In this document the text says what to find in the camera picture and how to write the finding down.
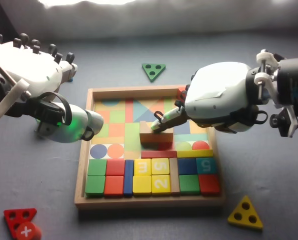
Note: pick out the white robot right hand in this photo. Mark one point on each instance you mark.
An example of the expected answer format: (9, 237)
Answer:
(219, 92)

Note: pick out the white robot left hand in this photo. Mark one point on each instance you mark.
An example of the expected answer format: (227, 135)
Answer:
(34, 67)

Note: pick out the natural wood arch block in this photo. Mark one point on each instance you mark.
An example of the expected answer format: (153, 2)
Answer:
(149, 137)

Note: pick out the red half-round block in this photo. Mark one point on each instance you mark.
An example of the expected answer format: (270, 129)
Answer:
(181, 93)

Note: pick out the green triangle with holes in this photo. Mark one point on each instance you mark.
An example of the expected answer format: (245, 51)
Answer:
(153, 69)

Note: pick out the grey table cloth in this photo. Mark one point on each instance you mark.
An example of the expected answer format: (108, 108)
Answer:
(264, 162)

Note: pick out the white fabric backdrop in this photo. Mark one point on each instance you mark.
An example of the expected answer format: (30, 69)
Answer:
(149, 17)

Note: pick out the yellow triangle with holes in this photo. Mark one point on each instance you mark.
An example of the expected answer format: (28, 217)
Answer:
(245, 213)

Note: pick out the wooden puzzle tray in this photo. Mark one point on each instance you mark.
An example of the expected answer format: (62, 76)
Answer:
(149, 201)

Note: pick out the red triangle with holes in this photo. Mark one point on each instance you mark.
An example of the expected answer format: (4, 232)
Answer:
(19, 219)

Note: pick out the red cylinder with white cross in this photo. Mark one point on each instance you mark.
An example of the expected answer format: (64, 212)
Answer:
(32, 226)

